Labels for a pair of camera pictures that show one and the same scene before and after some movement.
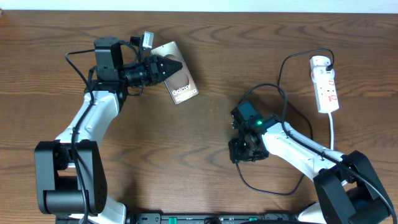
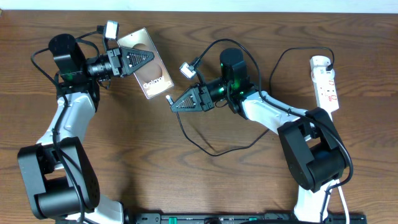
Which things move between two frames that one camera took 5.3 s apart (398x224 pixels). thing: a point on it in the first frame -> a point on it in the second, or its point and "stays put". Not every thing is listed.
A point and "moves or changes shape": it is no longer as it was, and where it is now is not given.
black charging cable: (298, 109) -> (260, 135)
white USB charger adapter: (320, 74) stays put
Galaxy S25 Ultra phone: (181, 86) moves or changes shape
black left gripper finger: (167, 67) -> (132, 60)
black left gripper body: (154, 70) -> (115, 62)
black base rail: (212, 218) stays put
